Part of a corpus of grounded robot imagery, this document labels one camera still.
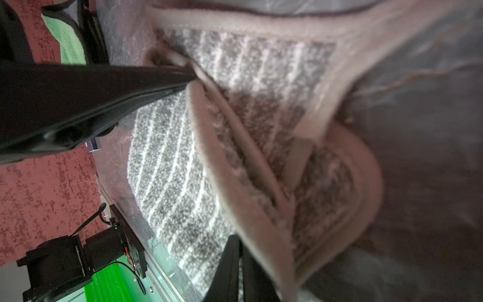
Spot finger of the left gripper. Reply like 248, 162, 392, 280
1, 62, 196, 164

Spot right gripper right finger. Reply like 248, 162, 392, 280
242, 246, 280, 302

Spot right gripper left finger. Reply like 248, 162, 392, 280
203, 235, 241, 302

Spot green dishcloth black trim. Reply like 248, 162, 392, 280
41, 0, 109, 65

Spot grey striped dishcloth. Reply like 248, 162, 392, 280
126, 0, 483, 302

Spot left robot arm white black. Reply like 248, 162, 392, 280
1, 61, 196, 301

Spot dark blue book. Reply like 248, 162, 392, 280
86, 137, 102, 153

